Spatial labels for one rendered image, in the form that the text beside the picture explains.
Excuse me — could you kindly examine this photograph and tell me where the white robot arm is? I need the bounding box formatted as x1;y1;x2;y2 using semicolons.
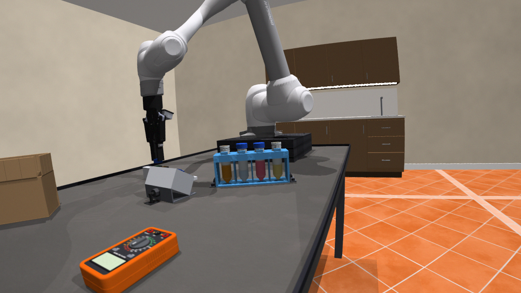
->
137;0;313;138

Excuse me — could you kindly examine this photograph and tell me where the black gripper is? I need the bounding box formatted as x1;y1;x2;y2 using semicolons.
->
142;95;166;161

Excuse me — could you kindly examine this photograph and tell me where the dark grey table edge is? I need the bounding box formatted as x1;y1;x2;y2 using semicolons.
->
57;144;351;293

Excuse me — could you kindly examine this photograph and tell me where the orange digital multimeter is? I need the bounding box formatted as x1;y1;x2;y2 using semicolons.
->
79;227;179;293

